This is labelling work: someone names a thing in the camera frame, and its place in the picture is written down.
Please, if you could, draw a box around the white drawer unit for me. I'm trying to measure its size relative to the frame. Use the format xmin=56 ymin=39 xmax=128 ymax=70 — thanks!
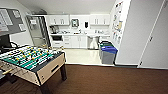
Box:
xmin=51 ymin=34 xmax=72 ymax=49
xmin=99 ymin=34 xmax=111 ymax=43

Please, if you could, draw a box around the white paper sheet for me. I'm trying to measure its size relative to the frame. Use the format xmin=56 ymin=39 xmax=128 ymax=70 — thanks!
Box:
xmin=29 ymin=18 xmax=38 ymax=25
xmin=12 ymin=9 xmax=22 ymax=20
xmin=18 ymin=22 xmax=27 ymax=33
xmin=0 ymin=9 xmax=13 ymax=27

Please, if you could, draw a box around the green lidded waste bin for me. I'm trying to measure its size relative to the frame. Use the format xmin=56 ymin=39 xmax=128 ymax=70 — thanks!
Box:
xmin=98 ymin=40 xmax=114 ymax=60

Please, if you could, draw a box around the stainless steel dishwasher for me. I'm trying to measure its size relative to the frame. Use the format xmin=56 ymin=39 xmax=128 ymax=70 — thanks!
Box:
xmin=87 ymin=35 xmax=101 ymax=50

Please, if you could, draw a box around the large colourful wall poster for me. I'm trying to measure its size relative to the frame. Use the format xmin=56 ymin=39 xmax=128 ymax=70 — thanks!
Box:
xmin=112 ymin=0 xmax=126 ymax=33

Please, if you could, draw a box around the black office chair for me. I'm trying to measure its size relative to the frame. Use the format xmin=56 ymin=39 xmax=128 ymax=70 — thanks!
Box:
xmin=0 ymin=34 xmax=20 ymax=52

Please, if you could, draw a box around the blue lidded recycling bin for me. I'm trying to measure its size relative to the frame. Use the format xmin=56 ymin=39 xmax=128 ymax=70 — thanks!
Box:
xmin=100 ymin=45 xmax=119 ymax=65

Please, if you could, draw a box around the foosball table with green field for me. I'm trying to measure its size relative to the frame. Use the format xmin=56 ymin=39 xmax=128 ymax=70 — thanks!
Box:
xmin=0 ymin=45 xmax=68 ymax=94

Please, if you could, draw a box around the white two-door base cabinet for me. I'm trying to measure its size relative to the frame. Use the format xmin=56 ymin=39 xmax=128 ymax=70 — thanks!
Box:
xmin=69 ymin=34 xmax=89 ymax=49

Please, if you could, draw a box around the white wall cabinet three-door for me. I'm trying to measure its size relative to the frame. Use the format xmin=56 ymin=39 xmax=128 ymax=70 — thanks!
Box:
xmin=89 ymin=13 xmax=111 ymax=27

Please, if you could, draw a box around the white room door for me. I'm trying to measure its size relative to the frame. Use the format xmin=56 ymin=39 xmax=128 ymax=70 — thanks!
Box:
xmin=137 ymin=0 xmax=168 ymax=71

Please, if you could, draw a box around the built-in black microwave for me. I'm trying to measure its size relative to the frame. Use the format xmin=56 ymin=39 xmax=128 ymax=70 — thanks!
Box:
xmin=51 ymin=34 xmax=64 ymax=43

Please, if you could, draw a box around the white wall cabinet two-door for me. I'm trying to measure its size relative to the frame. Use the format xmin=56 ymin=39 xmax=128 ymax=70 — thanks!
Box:
xmin=46 ymin=14 xmax=71 ymax=27

